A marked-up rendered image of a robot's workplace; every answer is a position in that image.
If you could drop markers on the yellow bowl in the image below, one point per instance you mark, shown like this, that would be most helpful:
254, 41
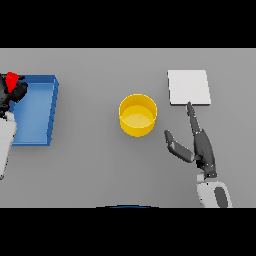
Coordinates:
138, 115

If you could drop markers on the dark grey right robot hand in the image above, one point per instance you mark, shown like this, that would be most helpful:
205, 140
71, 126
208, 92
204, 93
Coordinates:
204, 150

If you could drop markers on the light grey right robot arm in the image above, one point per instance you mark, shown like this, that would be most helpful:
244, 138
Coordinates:
213, 195

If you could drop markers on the blue tray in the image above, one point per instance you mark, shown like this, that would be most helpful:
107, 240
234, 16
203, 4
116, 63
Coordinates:
35, 110

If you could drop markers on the red beaker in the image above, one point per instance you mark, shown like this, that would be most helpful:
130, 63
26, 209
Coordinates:
12, 80

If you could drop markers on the pale square measuring scale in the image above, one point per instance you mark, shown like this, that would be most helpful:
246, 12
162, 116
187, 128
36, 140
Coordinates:
188, 87

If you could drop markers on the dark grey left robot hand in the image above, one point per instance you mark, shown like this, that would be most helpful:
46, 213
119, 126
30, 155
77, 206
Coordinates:
13, 91

